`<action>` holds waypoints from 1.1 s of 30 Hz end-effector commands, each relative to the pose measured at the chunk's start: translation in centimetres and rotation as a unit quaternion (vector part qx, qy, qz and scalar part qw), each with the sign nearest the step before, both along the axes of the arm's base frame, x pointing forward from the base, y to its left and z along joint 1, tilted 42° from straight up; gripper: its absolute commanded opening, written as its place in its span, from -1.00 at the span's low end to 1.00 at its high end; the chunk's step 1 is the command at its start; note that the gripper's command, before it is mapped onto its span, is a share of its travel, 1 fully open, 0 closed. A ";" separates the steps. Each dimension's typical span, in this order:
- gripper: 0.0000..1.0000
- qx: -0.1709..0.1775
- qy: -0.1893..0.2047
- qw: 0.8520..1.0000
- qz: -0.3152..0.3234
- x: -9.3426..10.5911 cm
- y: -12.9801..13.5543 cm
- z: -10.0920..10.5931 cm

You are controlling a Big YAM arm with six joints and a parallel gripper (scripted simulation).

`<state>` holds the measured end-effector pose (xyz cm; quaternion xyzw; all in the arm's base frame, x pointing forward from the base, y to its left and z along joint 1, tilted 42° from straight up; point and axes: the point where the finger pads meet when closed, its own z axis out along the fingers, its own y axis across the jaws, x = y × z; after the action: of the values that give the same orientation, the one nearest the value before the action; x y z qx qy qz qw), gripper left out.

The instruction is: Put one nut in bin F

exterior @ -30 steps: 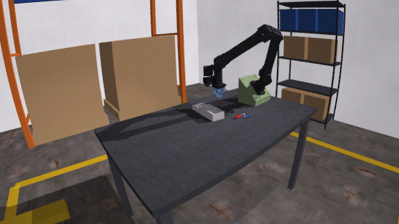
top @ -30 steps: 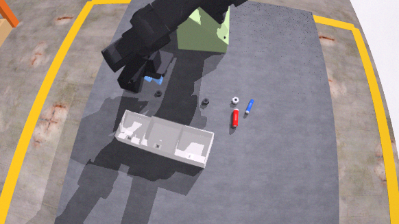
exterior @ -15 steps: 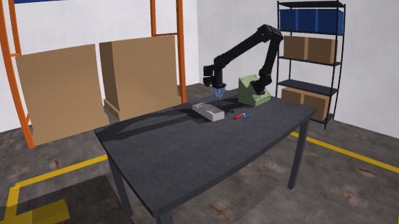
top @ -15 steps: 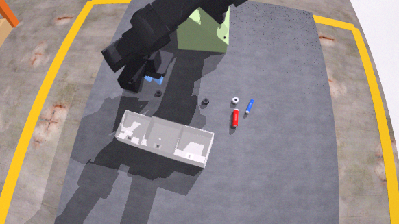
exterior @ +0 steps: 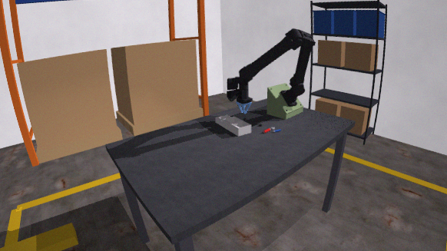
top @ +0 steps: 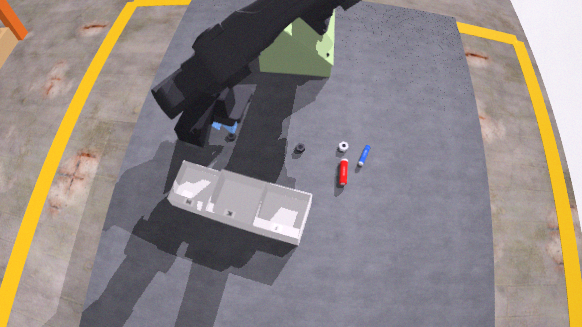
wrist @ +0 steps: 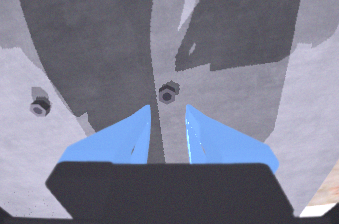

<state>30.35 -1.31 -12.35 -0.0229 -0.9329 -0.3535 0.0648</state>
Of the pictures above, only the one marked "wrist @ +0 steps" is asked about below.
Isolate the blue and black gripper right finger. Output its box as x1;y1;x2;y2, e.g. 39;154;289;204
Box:
186;105;279;174

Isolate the dark grey hex nut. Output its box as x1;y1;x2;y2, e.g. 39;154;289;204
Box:
159;85;175;104
30;100;51;117

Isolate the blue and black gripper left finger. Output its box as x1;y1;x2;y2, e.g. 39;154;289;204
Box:
57;105;151;163

